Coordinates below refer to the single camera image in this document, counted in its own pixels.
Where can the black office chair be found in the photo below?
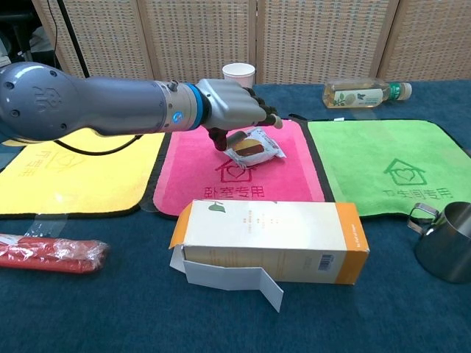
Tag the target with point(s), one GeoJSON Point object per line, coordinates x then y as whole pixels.
{"type": "Point", "coordinates": [20, 36]}

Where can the clear tape strip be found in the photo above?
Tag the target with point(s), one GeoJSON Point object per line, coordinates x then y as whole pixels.
{"type": "Point", "coordinates": [48, 225]}

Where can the pink towel mat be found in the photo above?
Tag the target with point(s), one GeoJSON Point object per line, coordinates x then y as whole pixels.
{"type": "Point", "coordinates": [287, 176]}

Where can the red item in plastic wrap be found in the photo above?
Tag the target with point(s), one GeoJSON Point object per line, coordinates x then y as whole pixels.
{"type": "Point", "coordinates": [44, 253]}

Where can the stainless steel mug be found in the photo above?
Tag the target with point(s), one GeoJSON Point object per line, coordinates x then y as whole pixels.
{"type": "Point", "coordinates": [449, 246]}

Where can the wicker folding screen panel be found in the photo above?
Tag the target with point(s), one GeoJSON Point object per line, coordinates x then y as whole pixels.
{"type": "Point", "coordinates": [195, 36]}
{"type": "Point", "coordinates": [106, 40]}
{"type": "Point", "coordinates": [324, 36]}
{"type": "Point", "coordinates": [430, 36]}

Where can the black tripod stand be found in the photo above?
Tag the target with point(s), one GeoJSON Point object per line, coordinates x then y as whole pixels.
{"type": "Point", "coordinates": [73, 36]}

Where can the snack cake packet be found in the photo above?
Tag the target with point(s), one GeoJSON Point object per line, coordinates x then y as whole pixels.
{"type": "Point", "coordinates": [254, 150]}

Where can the green towel mat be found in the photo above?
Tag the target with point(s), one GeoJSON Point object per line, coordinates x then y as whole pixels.
{"type": "Point", "coordinates": [368, 184]}

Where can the white paper cup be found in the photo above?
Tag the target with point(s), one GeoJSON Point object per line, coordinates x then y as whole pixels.
{"type": "Point", "coordinates": [239, 73]}

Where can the white and orange carton box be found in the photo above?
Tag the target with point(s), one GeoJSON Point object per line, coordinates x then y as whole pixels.
{"type": "Point", "coordinates": [265, 235]}

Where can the yellow towel mat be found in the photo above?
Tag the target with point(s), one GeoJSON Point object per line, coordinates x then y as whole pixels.
{"type": "Point", "coordinates": [92, 180]}

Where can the pale yellow tea bottle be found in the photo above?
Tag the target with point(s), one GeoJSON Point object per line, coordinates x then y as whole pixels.
{"type": "Point", "coordinates": [353, 95]}

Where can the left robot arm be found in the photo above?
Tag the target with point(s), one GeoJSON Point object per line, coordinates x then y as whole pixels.
{"type": "Point", "coordinates": [92, 106]}

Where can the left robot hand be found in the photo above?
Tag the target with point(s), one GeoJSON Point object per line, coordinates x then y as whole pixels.
{"type": "Point", "coordinates": [228, 103]}

